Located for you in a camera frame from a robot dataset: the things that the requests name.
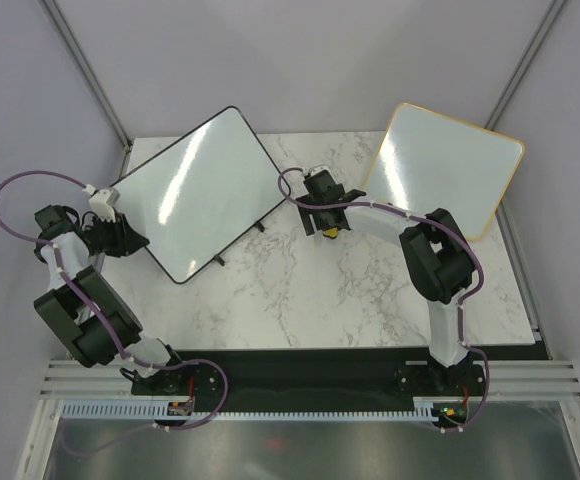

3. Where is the yellow black eraser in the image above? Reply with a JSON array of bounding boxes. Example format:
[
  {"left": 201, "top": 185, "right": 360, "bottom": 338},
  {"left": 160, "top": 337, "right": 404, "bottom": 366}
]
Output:
[{"left": 322, "top": 227, "right": 339, "bottom": 239}]

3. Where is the black-framed whiteboard with writing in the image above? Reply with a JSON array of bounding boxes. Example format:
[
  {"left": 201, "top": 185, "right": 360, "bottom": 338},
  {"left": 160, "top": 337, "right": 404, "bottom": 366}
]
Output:
[{"left": 112, "top": 106, "right": 284, "bottom": 285}]

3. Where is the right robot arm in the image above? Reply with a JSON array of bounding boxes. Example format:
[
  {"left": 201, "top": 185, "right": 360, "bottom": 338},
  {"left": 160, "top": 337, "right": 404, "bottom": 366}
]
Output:
[{"left": 287, "top": 167, "right": 483, "bottom": 394}]

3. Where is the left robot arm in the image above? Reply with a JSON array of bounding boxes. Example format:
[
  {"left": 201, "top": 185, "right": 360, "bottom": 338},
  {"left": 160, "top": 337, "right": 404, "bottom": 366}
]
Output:
[{"left": 34, "top": 205, "right": 189, "bottom": 394}]

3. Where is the black whiteboard stand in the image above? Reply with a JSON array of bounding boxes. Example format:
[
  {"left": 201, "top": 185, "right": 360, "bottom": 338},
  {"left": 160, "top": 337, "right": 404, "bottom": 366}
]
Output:
[{"left": 212, "top": 220, "right": 265, "bottom": 266}]

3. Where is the orange-framed whiteboard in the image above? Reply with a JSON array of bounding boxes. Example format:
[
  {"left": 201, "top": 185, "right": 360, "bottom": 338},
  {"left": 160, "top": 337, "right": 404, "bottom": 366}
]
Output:
[{"left": 363, "top": 103, "right": 525, "bottom": 241}]

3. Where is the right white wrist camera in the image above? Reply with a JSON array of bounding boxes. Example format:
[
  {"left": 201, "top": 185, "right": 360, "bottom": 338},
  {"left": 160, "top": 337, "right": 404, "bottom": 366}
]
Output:
[{"left": 303, "top": 165, "right": 329, "bottom": 178}]

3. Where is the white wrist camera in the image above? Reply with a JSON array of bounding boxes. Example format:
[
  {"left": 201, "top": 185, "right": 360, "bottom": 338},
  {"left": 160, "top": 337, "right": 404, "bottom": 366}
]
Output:
[
  {"left": 303, "top": 165, "right": 329, "bottom": 178},
  {"left": 83, "top": 184, "right": 120, "bottom": 223}
]

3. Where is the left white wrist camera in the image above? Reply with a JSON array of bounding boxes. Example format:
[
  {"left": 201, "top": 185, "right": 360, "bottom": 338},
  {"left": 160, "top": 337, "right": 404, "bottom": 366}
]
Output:
[{"left": 83, "top": 184, "right": 120, "bottom": 223}]

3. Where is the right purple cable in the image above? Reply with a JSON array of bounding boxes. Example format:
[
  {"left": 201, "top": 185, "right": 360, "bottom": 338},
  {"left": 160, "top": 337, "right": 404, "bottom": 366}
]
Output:
[{"left": 277, "top": 167, "right": 496, "bottom": 435}]

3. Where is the purple cable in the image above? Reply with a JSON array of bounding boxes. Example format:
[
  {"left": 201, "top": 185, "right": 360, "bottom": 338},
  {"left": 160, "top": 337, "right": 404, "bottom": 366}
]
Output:
[
  {"left": 0, "top": 170, "right": 229, "bottom": 457},
  {"left": 277, "top": 167, "right": 496, "bottom": 435}
]

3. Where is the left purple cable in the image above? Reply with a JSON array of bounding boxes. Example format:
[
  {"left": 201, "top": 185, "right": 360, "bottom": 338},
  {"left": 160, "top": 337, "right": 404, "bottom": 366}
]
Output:
[{"left": 0, "top": 170, "right": 229, "bottom": 457}]

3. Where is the aluminium frame rail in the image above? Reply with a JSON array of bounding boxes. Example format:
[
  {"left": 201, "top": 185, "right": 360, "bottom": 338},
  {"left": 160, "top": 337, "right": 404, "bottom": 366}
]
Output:
[{"left": 37, "top": 357, "right": 580, "bottom": 401}]

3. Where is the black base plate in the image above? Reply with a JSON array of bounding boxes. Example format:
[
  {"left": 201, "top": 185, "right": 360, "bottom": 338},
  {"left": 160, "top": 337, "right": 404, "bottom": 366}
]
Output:
[{"left": 72, "top": 344, "right": 491, "bottom": 426}]

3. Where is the white slotted cable duct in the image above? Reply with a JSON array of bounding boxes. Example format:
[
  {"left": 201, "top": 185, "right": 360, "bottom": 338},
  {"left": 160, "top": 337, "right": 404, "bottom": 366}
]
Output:
[{"left": 60, "top": 399, "right": 438, "bottom": 422}]

